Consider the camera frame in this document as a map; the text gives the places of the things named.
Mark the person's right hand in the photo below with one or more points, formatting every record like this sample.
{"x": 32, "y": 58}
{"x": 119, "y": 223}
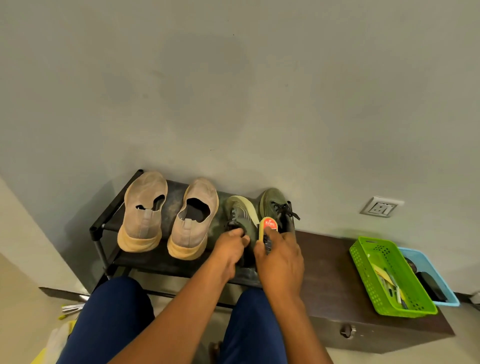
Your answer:
{"x": 279, "y": 266}

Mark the person's left hand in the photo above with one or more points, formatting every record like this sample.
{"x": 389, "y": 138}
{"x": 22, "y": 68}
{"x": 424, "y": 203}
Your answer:
{"x": 230, "y": 249}

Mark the green sneaker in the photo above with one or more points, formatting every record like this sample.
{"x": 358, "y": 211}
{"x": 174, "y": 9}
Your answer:
{"x": 273, "y": 198}
{"x": 240, "y": 210}

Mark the beige suede shoe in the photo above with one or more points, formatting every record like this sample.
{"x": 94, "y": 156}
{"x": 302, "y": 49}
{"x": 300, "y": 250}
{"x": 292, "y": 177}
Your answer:
{"x": 191, "y": 236}
{"x": 140, "y": 228}

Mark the yellow-edged shoe shine sponge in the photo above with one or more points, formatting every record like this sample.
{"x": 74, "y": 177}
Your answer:
{"x": 268, "y": 223}

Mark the yellow sticky note pad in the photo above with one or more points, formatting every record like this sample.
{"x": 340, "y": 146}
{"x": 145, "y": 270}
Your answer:
{"x": 382, "y": 272}

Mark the person's left forearm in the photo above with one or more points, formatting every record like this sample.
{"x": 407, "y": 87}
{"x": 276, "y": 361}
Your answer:
{"x": 168, "y": 322}

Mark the person's right forearm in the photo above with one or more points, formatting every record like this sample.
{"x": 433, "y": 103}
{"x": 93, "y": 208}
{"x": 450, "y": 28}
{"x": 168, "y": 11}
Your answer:
{"x": 300, "y": 330}

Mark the dark brown low bench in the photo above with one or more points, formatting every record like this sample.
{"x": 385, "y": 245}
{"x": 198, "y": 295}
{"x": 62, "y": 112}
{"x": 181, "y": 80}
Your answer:
{"x": 330, "y": 277}

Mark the person's left foot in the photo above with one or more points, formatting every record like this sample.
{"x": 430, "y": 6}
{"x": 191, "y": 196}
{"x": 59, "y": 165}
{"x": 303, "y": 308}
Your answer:
{"x": 214, "y": 352}

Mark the black metal shoe rack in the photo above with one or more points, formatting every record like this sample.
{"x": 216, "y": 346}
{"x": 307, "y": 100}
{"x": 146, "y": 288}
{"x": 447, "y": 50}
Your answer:
{"x": 174, "y": 198}

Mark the green plastic basket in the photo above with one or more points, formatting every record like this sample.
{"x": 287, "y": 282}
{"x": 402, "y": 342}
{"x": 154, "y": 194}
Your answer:
{"x": 390, "y": 309}

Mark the round black polish tin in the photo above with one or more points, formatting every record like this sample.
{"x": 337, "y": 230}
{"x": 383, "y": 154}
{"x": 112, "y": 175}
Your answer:
{"x": 410, "y": 264}

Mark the dark blue trousers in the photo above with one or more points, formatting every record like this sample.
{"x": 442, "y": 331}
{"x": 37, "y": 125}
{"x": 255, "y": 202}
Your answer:
{"x": 108, "y": 318}

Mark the light blue plastic basket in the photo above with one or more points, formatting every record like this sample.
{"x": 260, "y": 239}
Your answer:
{"x": 423, "y": 257}

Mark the dark skirting strip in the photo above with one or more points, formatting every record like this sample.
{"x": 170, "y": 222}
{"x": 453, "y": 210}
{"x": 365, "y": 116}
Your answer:
{"x": 463, "y": 295}

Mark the grey furniture base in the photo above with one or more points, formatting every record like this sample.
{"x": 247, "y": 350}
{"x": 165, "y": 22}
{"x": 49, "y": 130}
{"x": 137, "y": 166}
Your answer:
{"x": 476, "y": 298}

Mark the white wall socket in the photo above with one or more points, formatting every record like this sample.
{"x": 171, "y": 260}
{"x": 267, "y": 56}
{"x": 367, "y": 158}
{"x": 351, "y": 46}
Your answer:
{"x": 380, "y": 207}

